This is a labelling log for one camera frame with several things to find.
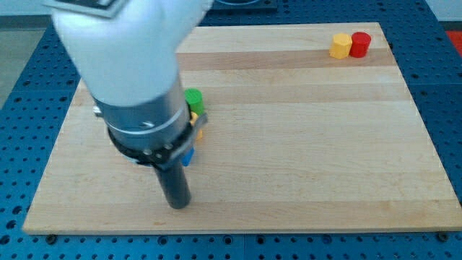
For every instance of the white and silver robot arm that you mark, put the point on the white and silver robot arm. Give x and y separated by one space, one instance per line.
125 51

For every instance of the yellow block behind arm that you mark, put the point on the yellow block behind arm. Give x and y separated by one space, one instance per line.
193 122

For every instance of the green cylinder block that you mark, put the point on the green cylinder block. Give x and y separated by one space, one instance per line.
194 99

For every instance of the blue block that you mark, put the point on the blue block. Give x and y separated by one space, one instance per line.
187 158

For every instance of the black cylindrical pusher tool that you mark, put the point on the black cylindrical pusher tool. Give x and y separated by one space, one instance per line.
174 186

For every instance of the wooden board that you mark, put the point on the wooden board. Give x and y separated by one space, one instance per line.
296 142

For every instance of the yellow hexagon block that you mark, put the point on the yellow hexagon block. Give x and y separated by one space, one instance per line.
340 46

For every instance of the red cylinder block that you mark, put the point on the red cylinder block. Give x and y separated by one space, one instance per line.
360 44

